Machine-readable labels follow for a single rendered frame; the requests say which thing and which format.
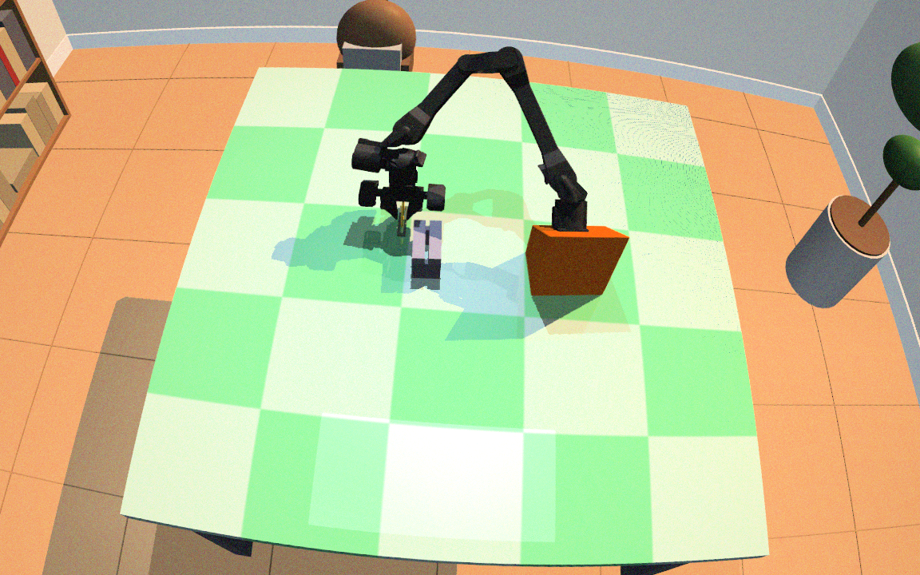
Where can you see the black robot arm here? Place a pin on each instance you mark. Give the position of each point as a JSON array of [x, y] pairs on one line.
[[570, 211]]

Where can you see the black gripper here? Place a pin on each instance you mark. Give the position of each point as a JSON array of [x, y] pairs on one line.
[[402, 191]]

